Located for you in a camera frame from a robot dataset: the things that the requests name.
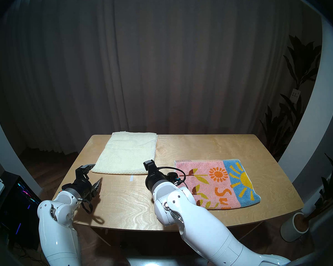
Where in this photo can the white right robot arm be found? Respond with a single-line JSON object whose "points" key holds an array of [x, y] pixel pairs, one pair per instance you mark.
{"points": [[205, 229]]}

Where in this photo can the dark potted plant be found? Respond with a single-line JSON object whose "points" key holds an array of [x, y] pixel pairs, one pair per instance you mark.
{"points": [[331, 190]]}

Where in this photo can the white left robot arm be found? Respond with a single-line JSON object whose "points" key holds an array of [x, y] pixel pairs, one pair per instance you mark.
{"points": [[58, 235]]}

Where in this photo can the pink blue sun-print towel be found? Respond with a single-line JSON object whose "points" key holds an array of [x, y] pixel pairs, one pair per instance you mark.
{"points": [[219, 185]]}

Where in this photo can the grey pleated curtain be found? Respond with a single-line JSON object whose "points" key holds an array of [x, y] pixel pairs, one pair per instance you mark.
{"points": [[155, 60]]}

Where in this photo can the cream terry towel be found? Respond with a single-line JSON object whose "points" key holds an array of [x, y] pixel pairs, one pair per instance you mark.
{"points": [[127, 151]]}

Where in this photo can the black computer case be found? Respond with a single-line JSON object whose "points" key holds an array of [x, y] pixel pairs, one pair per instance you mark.
{"points": [[19, 207]]}

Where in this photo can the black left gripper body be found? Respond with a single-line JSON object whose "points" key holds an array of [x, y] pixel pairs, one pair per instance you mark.
{"points": [[82, 185]]}

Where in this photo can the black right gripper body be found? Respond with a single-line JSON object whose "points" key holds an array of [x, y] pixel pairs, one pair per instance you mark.
{"points": [[155, 178]]}

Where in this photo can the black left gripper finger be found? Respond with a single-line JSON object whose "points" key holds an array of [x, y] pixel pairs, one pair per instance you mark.
{"points": [[97, 184], [87, 167]]}

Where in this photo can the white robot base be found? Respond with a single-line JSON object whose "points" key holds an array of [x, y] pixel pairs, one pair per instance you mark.
{"points": [[166, 262]]}

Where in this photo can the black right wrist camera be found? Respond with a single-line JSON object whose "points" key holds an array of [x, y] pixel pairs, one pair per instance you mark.
{"points": [[149, 165]]}

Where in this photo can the white plant tag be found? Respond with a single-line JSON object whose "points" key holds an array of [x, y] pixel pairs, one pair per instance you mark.
{"points": [[295, 96]]}

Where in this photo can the white round plant pot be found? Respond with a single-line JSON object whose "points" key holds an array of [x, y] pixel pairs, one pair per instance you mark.
{"points": [[290, 230]]}

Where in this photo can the tall dark leafy plant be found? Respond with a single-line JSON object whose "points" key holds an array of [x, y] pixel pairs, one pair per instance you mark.
{"points": [[302, 60]]}

